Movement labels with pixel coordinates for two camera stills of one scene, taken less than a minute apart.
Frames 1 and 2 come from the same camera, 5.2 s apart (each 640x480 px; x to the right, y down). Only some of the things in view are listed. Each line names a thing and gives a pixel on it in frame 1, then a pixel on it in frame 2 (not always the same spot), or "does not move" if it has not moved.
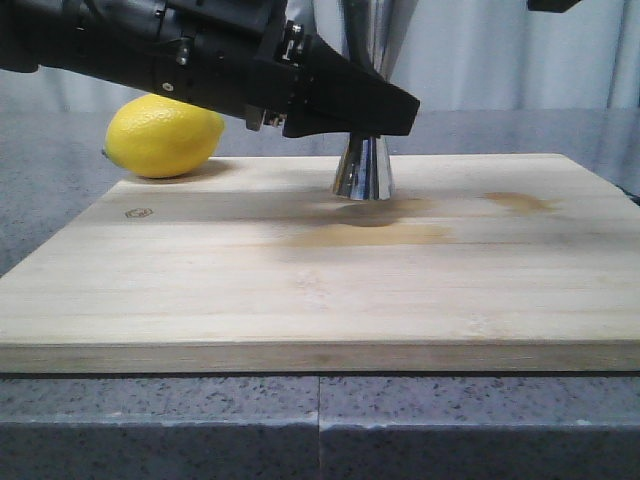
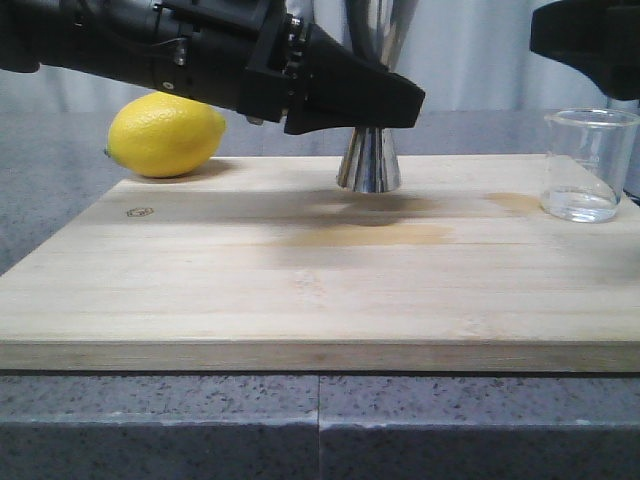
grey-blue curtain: [453, 56] does not move
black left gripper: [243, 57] does not move
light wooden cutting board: [476, 263] does not move
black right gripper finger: [552, 5] -> [599, 37]
